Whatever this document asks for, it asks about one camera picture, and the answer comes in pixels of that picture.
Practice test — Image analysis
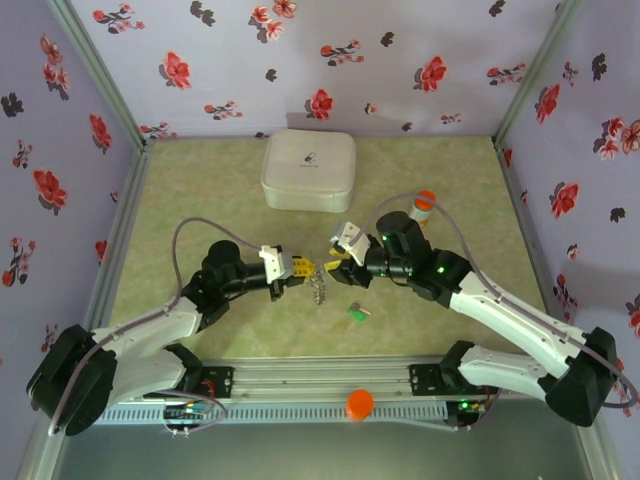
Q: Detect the silver keyring with chain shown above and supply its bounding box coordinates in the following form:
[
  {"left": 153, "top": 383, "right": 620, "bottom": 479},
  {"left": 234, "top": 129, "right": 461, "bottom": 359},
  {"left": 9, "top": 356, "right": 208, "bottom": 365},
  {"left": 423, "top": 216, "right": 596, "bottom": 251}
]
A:
[{"left": 304, "top": 262, "right": 331, "bottom": 306}]

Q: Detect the orange-capped pill bottle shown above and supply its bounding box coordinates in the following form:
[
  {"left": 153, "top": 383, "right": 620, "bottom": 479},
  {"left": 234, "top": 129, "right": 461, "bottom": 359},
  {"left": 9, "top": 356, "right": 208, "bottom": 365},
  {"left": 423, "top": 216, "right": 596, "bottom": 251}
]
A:
[{"left": 409, "top": 189, "right": 437, "bottom": 227}]

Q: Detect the white zippered case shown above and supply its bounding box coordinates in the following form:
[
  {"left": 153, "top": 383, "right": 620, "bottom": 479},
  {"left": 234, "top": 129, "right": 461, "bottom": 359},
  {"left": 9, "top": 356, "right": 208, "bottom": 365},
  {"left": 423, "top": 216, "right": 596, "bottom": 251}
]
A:
[{"left": 259, "top": 129, "right": 358, "bottom": 214}]

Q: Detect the orange round button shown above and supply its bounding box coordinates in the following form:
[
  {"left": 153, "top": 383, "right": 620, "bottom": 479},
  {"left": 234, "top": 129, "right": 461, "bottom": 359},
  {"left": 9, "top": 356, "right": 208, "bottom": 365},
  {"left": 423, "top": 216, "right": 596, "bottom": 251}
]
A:
[{"left": 345, "top": 388, "right": 375, "bottom": 423}]

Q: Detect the green circuit board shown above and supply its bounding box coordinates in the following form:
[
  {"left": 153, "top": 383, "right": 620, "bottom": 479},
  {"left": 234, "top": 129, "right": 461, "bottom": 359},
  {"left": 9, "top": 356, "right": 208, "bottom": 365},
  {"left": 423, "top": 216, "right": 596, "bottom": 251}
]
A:
[
  {"left": 449, "top": 397, "right": 489, "bottom": 426},
  {"left": 164, "top": 404, "right": 212, "bottom": 426}
]

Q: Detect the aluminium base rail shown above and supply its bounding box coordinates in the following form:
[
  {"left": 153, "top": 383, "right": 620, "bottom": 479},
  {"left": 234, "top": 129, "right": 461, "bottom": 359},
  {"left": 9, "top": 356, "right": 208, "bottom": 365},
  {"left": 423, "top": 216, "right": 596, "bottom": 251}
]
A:
[{"left": 144, "top": 355, "right": 596, "bottom": 402}]

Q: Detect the aluminium frame side rail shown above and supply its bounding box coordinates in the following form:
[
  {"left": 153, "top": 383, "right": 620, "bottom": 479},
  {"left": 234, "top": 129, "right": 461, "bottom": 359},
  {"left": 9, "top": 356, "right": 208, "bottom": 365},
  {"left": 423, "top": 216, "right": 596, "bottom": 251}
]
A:
[
  {"left": 492, "top": 139, "right": 624, "bottom": 480},
  {"left": 14, "top": 139, "right": 157, "bottom": 480}
]

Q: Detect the slotted grey cable duct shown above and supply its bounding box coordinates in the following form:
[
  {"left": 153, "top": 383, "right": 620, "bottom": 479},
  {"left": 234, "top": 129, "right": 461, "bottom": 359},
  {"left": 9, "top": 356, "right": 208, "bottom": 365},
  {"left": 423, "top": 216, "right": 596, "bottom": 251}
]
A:
[{"left": 99, "top": 402, "right": 449, "bottom": 426}]

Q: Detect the aluminium frame post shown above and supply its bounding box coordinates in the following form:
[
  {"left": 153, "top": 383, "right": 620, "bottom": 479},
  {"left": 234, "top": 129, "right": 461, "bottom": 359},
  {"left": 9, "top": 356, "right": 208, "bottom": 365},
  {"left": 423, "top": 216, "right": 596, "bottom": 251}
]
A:
[
  {"left": 492, "top": 0, "right": 586, "bottom": 146},
  {"left": 44, "top": 0, "right": 157, "bottom": 151}
]

